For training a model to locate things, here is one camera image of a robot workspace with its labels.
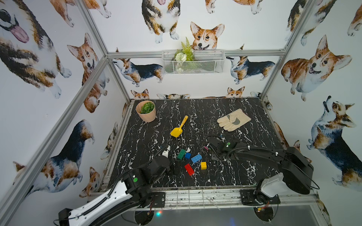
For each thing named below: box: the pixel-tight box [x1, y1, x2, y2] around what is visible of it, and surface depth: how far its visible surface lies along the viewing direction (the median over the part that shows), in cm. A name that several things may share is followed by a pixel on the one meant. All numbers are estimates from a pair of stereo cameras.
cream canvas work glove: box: [216, 108, 252, 132], surface depth 109 cm
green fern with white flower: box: [174, 36, 196, 73], surface depth 85 cm
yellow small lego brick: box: [200, 161, 207, 170], surface depth 84 cm
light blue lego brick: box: [190, 153, 203, 164], surface depth 88 cm
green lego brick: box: [176, 148, 187, 161], surface depth 91 cm
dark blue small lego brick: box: [184, 152, 192, 160], surface depth 90 cm
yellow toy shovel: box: [170, 115, 189, 138], surface depth 103 cm
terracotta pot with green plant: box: [135, 100, 157, 123], surface depth 103 cm
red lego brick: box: [184, 163, 195, 177], surface depth 85 cm
